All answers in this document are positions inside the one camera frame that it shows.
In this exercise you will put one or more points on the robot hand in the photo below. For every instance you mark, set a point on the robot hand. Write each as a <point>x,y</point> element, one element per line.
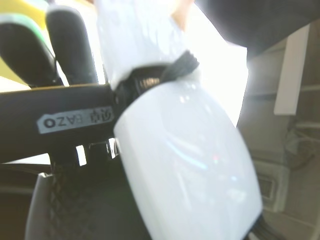
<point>180,155</point>

